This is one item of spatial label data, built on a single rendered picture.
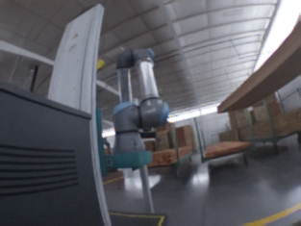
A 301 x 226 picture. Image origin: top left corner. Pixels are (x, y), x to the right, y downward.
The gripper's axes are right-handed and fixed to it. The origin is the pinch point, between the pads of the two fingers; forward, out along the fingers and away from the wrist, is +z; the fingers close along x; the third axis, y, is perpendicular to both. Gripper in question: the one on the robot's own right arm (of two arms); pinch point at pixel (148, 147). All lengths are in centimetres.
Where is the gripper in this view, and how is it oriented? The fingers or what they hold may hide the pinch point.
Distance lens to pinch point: 104.8
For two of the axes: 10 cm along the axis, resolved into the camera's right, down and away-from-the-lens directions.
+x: 9.8, -0.6, -1.7
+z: 0.9, 9.9, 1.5
